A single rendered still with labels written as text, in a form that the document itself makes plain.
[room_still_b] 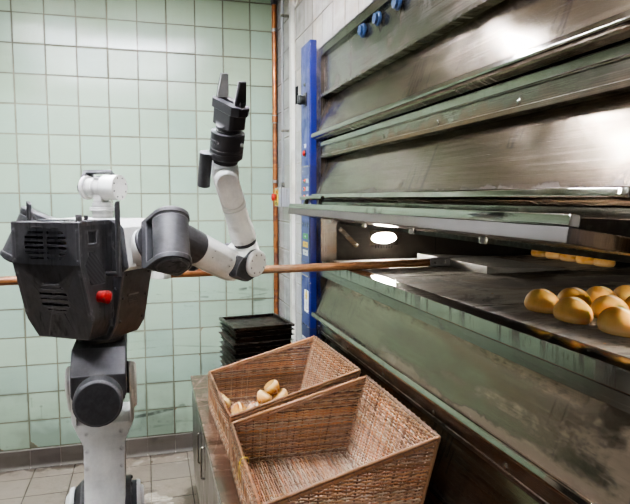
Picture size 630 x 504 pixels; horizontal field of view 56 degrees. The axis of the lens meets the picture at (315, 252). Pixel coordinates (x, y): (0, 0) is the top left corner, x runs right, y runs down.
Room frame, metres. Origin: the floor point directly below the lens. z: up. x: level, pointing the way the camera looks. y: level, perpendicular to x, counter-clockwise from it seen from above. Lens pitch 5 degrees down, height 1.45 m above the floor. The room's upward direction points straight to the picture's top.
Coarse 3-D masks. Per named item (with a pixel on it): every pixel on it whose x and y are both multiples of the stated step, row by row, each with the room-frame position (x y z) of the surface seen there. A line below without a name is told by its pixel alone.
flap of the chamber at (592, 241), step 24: (312, 216) 2.28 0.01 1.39; (336, 216) 1.93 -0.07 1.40; (360, 216) 1.71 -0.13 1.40; (384, 216) 1.54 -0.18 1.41; (408, 216) 1.40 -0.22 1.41; (504, 240) 1.31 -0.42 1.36; (528, 240) 1.00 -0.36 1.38; (552, 240) 0.90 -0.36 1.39; (576, 240) 0.87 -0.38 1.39; (600, 240) 0.88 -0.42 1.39; (624, 240) 0.89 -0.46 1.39
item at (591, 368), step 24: (384, 288) 1.92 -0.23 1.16; (408, 288) 1.81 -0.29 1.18; (432, 312) 1.59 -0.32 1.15; (456, 312) 1.47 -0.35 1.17; (480, 312) 1.42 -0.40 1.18; (504, 336) 1.26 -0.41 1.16; (528, 336) 1.18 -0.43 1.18; (552, 336) 1.17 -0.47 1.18; (552, 360) 1.11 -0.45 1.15; (576, 360) 1.05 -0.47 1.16; (600, 360) 1.00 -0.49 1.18; (624, 360) 0.99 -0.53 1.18; (624, 384) 0.94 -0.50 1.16
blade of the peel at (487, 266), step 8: (424, 256) 2.61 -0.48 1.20; (432, 256) 2.54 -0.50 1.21; (440, 256) 2.71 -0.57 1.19; (448, 256) 2.72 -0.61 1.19; (456, 256) 2.73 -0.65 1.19; (464, 256) 2.74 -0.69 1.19; (472, 256) 2.76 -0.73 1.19; (480, 256) 2.76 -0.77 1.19; (488, 256) 2.76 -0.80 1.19; (456, 264) 2.35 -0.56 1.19; (464, 264) 2.30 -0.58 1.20; (472, 264) 2.24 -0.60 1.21; (480, 264) 2.43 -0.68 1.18; (488, 264) 2.43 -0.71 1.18; (496, 264) 2.43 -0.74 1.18; (504, 264) 2.43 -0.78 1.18; (512, 264) 2.43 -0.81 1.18; (520, 264) 2.42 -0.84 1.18; (528, 264) 2.42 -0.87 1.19; (536, 264) 2.42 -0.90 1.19; (480, 272) 2.19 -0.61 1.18; (488, 272) 2.15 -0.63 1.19; (496, 272) 2.16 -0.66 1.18; (504, 272) 2.17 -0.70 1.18; (512, 272) 2.18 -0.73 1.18
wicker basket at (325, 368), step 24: (312, 336) 2.58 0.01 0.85; (264, 360) 2.51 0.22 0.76; (288, 360) 2.55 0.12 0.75; (312, 360) 2.51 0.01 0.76; (336, 360) 2.28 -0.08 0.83; (216, 384) 2.26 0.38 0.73; (240, 384) 2.48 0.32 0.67; (264, 384) 2.51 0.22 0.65; (288, 384) 2.54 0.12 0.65; (312, 384) 2.44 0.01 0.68; (336, 384) 2.04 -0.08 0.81; (216, 408) 2.23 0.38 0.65; (264, 408) 1.96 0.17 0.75; (312, 408) 2.01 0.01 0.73
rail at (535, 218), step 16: (304, 208) 2.33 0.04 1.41; (320, 208) 2.12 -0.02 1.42; (336, 208) 1.94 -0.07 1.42; (352, 208) 1.79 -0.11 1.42; (368, 208) 1.66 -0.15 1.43; (384, 208) 1.55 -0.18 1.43; (400, 208) 1.45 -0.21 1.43; (416, 208) 1.37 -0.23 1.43; (544, 224) 0.92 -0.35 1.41; (560, 224) 0.89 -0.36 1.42; (576, 224) 0.87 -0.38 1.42
